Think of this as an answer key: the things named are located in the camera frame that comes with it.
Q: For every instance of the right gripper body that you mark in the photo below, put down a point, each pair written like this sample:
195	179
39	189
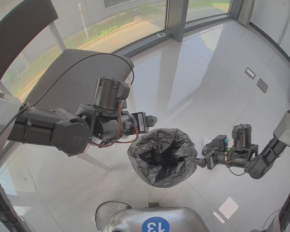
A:
233	160

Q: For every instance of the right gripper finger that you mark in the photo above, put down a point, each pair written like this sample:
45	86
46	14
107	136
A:
205	165

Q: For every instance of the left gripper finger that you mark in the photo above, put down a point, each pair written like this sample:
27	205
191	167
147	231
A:
155	120

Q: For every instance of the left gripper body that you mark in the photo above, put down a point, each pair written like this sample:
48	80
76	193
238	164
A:
108	129

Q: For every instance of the black plastic bag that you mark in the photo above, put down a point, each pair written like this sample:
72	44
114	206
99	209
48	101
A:
158	156

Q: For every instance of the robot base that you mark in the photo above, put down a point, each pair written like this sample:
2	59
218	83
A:
181	217

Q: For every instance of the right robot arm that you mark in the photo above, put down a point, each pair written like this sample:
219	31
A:
242	136

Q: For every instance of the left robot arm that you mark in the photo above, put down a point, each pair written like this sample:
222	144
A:
68	138

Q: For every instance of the crumpled black plastic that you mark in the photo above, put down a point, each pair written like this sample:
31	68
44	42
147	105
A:
205	150

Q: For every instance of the grey chair with white legs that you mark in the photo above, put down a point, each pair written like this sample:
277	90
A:
79	74

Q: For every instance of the window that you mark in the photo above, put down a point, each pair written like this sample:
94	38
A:
174	20

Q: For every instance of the pale curtain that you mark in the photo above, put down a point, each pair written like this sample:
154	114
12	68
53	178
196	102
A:
244	11

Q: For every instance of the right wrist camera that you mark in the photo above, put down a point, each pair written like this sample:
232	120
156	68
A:
221	141

